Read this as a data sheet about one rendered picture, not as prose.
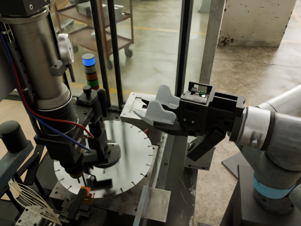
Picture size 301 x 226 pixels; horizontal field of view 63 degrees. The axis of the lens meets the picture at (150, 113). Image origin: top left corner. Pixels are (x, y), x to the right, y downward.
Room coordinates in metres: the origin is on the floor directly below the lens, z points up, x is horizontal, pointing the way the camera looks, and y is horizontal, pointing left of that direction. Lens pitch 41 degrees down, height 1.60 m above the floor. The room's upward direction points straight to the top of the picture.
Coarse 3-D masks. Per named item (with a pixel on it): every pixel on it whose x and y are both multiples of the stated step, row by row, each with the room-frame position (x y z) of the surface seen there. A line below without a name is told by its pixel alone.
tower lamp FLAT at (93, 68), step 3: (84, 66) 0.82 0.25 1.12; (87, 66) 0.81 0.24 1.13; (90, 66) 0.81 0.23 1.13; (93, 66) 0.82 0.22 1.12; (87, 69) 0.81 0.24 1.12; (90, 69) 0.81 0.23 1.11; (93, 69) 0.82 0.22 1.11; (87, 72) 0.81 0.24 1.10; (90, 72) 0.81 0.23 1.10; (93, 72) 0.82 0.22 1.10
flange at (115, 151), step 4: (108, 140) 0.59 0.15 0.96; (112, 140) 0.59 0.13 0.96; (108, 148) 0.54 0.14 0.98; (112, 148) 0.55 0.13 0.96; (116, 148) 0.55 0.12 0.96; (92, 152) 0.53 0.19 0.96; (104, 152) 0.52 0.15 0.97; (108, 152) 0.53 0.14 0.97; (112, 152) 0.53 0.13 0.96; (116, 152) 0.53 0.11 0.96; (120, 152) 0.54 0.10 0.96; (108, 156) 0.52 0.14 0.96; (112, 156) 0.52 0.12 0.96; (116, 156) 0.52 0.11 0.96; (108, 160) 0.50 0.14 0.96; (112, 160) 0.50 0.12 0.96; (116, 160) 0.51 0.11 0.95; (100, 164) 0.49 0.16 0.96; (104, 164) 0.49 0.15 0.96; (108, 164) 0.49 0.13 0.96
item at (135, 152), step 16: (112, 128) 0.66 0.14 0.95; (128, 128) 0.66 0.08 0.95; (128, 144) 0.58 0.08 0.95; (144, 144) 0.58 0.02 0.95; (128, 160) 0.51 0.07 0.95; (144, 160) 0.51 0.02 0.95; (64, 176) 0.45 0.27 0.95; (96, 176) 0.45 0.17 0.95; (112, 176) 0.45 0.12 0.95; (128, 176) 0.45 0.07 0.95; (96, 192) 0.39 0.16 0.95; (112, 192) 0.39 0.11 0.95
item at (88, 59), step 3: (84, 54) 0.85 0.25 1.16; (87, 54) 0.85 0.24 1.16; (90, 54) 0.85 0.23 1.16; (93, 54) 0.85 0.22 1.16; (84, 57) 0.82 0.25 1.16; (87, 57) 0.82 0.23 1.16; (90, 57) 0.82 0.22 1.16; (93, 57) 0.83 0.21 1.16; (84, 60) 0.81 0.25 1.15; (87, 60) 0.81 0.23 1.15; (90, 60) 0.82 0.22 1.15; (93, 60) 0.82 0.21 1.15; (84, 63) 0.82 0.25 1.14; (87, 63) 0.81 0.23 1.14; (90, 63) 0.81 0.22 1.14; (93, 63) 0.82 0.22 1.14
